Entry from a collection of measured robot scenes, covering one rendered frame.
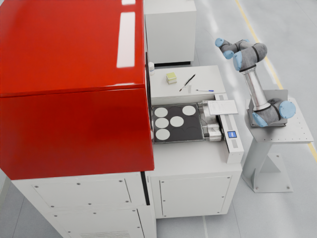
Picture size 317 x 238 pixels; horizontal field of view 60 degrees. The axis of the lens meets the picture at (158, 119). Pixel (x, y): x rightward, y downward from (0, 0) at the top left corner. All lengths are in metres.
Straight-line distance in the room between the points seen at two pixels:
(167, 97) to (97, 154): 1.00
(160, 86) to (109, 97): 1.24
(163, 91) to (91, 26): 1.02
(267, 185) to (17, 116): 2.32
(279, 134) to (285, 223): 0.91
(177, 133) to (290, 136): 0.83
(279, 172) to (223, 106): 1.17
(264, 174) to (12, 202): 2.48
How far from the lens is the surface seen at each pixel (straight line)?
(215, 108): 2.06
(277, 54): 4.44
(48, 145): 1.30
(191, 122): 2.05
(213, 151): 2.00
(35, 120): 1.18
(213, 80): 2.30
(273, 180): 2.94
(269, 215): 2.78
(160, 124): 2.03
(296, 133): 2.27
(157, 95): 2.16
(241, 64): 1.90
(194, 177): 1.94
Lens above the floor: 2.46
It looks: 49 degrees down
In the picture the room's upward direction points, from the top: 4 degrees counter-clockwise
